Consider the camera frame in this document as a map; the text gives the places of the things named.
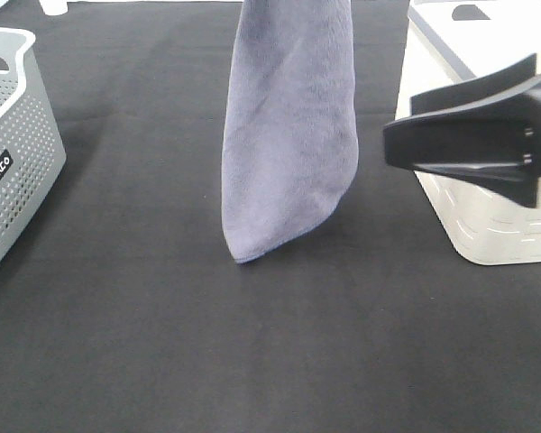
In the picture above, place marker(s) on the black table cloth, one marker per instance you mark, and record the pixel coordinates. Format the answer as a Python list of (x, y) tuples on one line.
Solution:
[(121, 309)]

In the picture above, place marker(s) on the blue-grey microfibre towel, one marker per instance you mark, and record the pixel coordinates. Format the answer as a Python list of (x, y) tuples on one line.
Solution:
[(290, 147)]

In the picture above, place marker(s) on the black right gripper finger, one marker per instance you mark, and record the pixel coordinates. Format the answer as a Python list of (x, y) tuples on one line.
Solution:
[(494, 143), (473, 90)]

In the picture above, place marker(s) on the white lidded storage basket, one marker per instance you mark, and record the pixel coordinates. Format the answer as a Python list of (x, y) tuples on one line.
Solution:
[(453, 41)]

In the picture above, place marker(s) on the grey perforated laundry basket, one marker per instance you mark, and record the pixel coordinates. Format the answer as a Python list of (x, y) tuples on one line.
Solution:
[(31, 150)]

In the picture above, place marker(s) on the white cup at back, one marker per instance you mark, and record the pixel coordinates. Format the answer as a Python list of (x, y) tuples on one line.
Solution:
[(54, 7)]

